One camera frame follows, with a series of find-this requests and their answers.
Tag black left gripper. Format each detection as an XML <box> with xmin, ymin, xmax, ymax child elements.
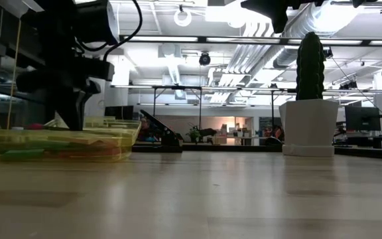
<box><xmin>15</xmin><ymin>56</ymin><xmax>115</xmax><ymax>131</ymax></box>

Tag teal pen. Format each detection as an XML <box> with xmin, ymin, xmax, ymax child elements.
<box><xmin>0</xmin><ymin>141</ymin><xmax>79</xmax><ymax>151</ymax></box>

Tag orange-handled scissors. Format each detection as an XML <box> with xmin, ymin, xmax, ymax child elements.
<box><xmin>58</xmin><ymin>147</ymin><xmax>122</xmax><ymax>159</ymax></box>

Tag green highlighter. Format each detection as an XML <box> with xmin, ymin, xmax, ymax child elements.
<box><xmin>0</xmin><ymin>148</ymin><xmax>46</xmax><ymax>162</ymax></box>

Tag yellow transparent plastic box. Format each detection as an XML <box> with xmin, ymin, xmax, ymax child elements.
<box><xmin>0</xmin><ymin>116</ymin><xmax>143</xmax><ymax>163</ymax></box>

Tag green cactus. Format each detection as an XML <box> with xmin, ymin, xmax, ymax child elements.
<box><xmin>295</xmin><ymin>31</ymin><xmax>326</xmax><ymax>102</ymax></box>

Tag black ceiling spotlight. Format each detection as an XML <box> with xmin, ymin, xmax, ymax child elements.
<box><xmin>198</xmin><ymin>52</ymin><xmax>212</xmax><ymax>66</ymax></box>

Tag black hole punch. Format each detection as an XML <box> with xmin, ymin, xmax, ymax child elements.
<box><xmin>139</xmin><ymin>109</ymin><xmax>184</xmax><ymax>153</ymax></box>

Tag small green plant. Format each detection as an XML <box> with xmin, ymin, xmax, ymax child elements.
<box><xmin>187</xmin><ymin>125</ymin><xmax>202</xmax><ymax>143</ymax></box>

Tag black computer monitor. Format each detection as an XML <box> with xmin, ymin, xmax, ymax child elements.
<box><xmin>345</xmin><ymin>105</ymin><xmax>381</xmax><ymax>132</ymax></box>

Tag silver ventilation duct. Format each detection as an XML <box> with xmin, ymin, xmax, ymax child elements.
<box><xmin>272</xmin><ymin>0</ymin><xmax>348</xmax><ymax>70</ymax></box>

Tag white ring lamp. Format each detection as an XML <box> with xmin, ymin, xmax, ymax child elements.
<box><xmin>173</xmin><ymin>9</ymin><xmax>192</xmax><ymax>27</ymax></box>

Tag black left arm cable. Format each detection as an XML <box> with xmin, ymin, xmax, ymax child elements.
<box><xmin>76</xmin><ymin>0</ymin><xmax>144</xmax><ymax>62</ymax></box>

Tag black aluminium table frame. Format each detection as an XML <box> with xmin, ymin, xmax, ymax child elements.
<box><xmin>131</xmin><ymin>142</ymin><xmax>382</xmax><ymax>162</ymax></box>

